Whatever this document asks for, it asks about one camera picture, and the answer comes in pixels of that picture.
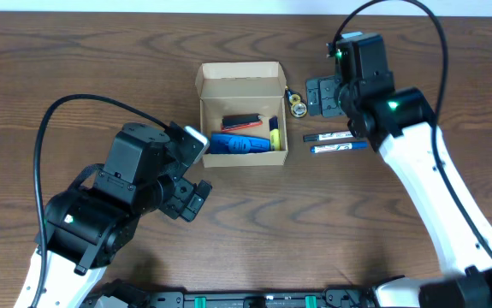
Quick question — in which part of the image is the black marker pen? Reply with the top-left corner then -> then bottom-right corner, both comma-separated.
303,131 -> 353,142

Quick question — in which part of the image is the brown cardboard box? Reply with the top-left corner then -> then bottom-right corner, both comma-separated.
195,62 -> 288,168

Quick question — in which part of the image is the blue plastic stapler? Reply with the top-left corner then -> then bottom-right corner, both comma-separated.
210,133 -> 270,154

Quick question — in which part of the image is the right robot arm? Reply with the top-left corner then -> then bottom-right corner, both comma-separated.
306,33 -> 492,307

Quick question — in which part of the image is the correction tape dispenser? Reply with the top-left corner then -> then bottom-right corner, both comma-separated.
285,86 -> 308,118

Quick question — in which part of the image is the yellow highlighter with blue cap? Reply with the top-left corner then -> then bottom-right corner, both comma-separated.
269,115 -> 281,151

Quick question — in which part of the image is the blue marker pen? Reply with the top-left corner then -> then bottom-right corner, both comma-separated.
311,141 -> 368,154

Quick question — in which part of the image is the red and black stapler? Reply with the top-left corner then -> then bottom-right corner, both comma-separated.
221,114 -> 263,132

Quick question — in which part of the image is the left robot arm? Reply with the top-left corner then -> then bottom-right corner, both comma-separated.
15,122 -> 212,307

